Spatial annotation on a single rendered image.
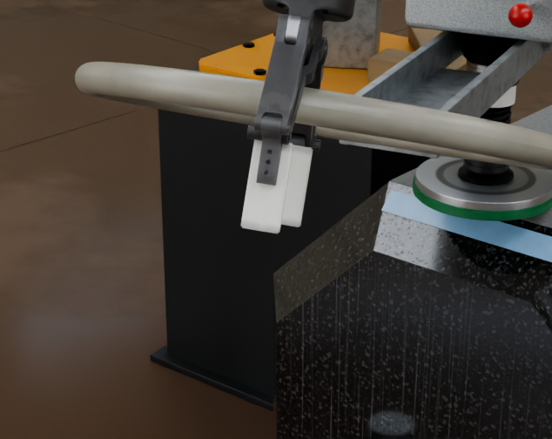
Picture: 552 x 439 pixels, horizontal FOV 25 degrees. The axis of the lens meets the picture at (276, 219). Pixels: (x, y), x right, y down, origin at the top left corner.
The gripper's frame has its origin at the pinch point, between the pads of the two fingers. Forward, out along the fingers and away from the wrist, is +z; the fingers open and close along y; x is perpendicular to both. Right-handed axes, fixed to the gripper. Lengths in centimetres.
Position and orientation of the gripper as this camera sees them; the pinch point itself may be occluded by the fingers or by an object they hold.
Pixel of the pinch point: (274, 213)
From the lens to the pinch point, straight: 104.0
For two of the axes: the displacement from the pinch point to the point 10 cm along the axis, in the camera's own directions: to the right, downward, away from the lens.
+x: -9.8, -1.6, 1.3
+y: 1.4, -0.3, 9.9
